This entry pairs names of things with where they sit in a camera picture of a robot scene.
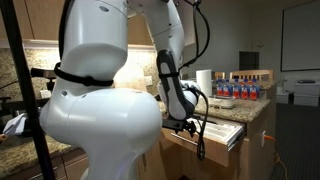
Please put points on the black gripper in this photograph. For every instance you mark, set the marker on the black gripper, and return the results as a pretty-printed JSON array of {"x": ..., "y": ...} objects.
[{"x": 179, "y": 125}]

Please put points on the silver drawer handle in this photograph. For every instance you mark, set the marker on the silver drawer handle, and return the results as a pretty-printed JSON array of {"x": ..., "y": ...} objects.
[{"x": 184, "y": 139}]

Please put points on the wooden top drawer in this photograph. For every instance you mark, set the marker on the wooden top drawer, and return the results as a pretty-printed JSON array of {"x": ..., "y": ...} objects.
[{"x": 215, "y": 151}]

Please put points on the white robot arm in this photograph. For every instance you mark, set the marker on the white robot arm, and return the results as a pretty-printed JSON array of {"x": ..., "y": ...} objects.
[{"x": 114, "y": 126}]

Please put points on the white rectangular dish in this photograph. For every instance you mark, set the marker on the white rectangular dish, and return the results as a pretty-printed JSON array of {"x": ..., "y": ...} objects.
[{"x": 222, "y": 102}]

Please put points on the white cutlery tray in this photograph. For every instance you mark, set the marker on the white cutlery tray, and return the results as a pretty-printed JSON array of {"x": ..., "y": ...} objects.
[{"x": 223, "y": 131}]

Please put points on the white paper towel roll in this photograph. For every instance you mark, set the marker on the white paper towel roll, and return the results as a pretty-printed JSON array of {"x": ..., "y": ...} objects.
[{"x": 204, "y": 80}]

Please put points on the red drink bottle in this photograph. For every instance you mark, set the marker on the red drink bottle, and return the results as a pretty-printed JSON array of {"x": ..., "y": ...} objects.
[
  {"x": 245, "y": 89},
  {"x": 236, "y": 89},
  {"x": 254, "y": 90},
  {"x": 219, "y": 88},
  {"x": 227, "y": 89}
]

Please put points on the wooden dining chair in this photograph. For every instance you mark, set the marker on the wooden dining chair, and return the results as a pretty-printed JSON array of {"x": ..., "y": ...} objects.
[{"x": 260, "y": 75}]

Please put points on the white printer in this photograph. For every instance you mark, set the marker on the white printer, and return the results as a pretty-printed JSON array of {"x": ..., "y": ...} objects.
[{"x": 307, "y": 94}]

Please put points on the black vertical stand pole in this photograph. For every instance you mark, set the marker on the black vertical stand pole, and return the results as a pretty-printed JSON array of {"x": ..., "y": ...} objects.
[{"x": 15, "y": 42}]

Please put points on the white projector screen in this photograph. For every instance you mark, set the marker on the white projector screen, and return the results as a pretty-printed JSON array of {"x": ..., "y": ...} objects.
[{"x": 301, "y": 37}]

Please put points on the white crumpled cloth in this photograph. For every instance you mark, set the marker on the white crumpled cloth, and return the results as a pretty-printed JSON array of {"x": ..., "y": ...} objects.
[{"x": 16, "y": 125}]

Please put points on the wooden upper cabinets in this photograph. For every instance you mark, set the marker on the wooden upper cabinets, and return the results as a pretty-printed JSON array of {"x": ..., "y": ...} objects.
[{"x": 36, "y": 20}]

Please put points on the black camera on tripod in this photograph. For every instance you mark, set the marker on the black camera on tripod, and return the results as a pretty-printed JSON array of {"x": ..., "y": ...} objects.
[{"x": 43, "y": 73}]

